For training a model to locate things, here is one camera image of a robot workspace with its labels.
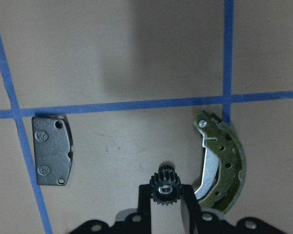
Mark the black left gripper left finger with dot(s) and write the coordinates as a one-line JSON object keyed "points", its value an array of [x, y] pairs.
{"points": [[144, 199]]}

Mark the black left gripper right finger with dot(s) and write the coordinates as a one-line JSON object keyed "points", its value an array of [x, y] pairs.
{"points": [[190, 210]]}

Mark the small black bearing gear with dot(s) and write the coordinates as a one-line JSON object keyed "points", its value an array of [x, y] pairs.
{"points": [[167, 165]]}

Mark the green brake shoe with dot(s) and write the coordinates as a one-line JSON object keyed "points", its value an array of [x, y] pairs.
{"points": [[224, 163]]}

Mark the black brake pad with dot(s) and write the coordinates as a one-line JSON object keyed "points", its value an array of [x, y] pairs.
{"points": [[52, 150]]}

